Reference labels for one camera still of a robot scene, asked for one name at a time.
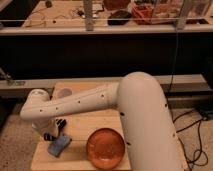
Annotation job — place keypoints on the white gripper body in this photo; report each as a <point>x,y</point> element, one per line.
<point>46,126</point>

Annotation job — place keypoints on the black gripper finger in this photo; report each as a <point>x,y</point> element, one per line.
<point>48,137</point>
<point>60,124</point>

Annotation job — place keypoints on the blue eraser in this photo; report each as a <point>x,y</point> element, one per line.
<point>56,147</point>

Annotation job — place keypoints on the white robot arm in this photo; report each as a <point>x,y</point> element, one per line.
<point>146,121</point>

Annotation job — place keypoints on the wooden board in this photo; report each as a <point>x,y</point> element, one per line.
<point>79,127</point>

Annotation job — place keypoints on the orange round bowl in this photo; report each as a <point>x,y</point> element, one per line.
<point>105,148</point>

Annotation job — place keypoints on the black object on far table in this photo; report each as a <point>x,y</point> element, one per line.
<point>119,17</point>

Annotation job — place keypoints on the orange basket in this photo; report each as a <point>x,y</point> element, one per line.
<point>142,14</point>

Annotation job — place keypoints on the metal clamp on left rail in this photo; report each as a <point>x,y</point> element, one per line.
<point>10,81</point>

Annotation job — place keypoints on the grey vertical post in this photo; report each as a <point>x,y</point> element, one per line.
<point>87,4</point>

